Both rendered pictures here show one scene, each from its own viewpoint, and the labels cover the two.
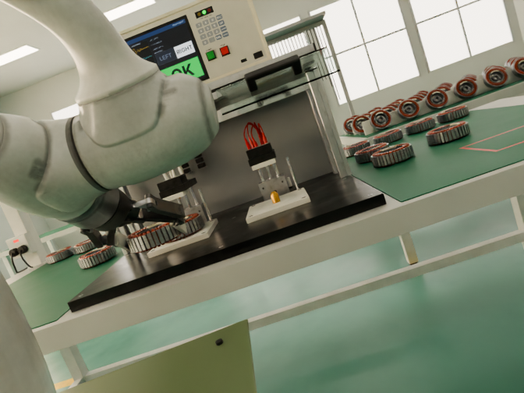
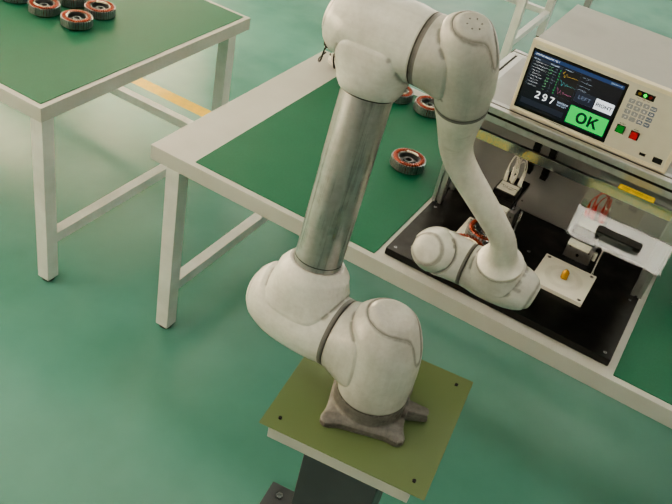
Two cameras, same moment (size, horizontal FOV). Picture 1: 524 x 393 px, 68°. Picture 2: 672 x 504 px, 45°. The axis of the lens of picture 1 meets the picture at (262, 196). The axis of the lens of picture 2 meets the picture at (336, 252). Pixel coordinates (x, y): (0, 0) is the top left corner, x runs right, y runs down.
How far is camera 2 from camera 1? 1.52 m
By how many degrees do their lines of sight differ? 33
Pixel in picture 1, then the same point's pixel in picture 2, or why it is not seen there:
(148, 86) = (509, 284)
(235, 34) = (653, 131)
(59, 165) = (449, 273)
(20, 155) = (439, 267)
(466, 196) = (647, 406)
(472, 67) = not seen: outside the picture
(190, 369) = (440, 388)
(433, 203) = (626, 393)
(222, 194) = (542, 204)
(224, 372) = (451, 402)
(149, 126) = (496, 296)
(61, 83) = not seen: outside the picture
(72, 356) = not seen: hidden behind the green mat
